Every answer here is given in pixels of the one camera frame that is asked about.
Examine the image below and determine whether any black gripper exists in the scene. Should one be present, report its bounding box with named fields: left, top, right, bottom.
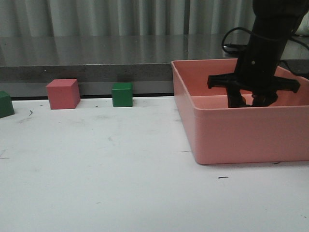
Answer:
left=207, top=34, right=300, bottom=108

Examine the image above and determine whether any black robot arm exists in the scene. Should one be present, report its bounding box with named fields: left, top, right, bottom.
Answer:
left=207, top=0, right=309, bottom=108

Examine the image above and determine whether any pink plastic bin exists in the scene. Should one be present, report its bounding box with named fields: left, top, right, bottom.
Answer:
left=171, top=59, right=309, bottom=164

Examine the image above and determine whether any green wooden cube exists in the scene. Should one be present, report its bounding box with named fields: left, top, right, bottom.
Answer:
left=112, top=83, right=133, bottom=107

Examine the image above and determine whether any pink wooden cube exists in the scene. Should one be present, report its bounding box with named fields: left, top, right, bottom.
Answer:
left=46, top=79, right=80, bottom=110

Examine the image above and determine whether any grey steel back table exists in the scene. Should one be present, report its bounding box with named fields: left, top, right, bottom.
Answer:
left=0, top=33, right=309, bottom=98

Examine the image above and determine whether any green block at left edge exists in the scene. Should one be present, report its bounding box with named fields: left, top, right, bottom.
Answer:
left=0, top=91, right=14, bottom=118

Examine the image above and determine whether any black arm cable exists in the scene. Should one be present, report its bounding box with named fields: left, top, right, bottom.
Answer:
left=221, top=26, right=309, bottom=79

